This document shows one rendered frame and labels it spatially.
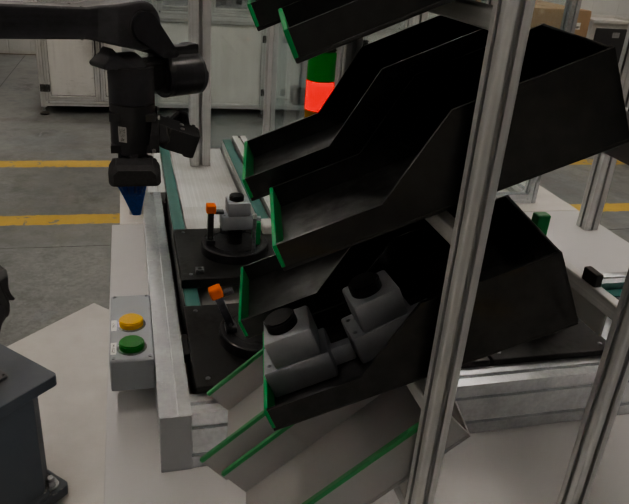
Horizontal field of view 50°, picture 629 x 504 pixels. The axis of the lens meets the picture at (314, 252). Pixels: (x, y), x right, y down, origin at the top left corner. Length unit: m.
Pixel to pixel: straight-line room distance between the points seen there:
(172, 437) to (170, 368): 0.13
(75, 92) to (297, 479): 5.68
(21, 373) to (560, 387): 0.83
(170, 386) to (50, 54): 5.33
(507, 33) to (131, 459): 0.83
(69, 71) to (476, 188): 5.86
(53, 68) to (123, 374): 5.27
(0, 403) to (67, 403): 0.32
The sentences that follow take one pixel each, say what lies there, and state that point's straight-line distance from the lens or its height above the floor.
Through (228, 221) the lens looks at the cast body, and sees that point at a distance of 1.38.
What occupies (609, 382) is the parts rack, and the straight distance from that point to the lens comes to 0.66.
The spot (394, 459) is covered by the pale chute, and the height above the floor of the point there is 1.16.
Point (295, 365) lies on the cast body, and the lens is 0.62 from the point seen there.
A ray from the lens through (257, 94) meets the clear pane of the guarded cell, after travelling 2.36.
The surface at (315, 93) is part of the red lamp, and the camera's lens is 1.17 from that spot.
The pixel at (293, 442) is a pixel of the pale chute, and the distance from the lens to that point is 0.79.
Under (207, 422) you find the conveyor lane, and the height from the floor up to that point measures 0.94.
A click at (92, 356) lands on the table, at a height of 0.86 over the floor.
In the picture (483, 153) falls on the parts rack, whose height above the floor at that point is 1.46.
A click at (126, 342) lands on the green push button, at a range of 1.13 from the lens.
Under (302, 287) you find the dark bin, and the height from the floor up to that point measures 1.22.
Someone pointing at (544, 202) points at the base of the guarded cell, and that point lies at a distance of 2.29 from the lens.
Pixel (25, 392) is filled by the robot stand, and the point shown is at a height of 1.06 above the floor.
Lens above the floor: 1.59
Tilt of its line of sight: 25 degrees down
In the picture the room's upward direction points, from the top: 5 degrees clockwise
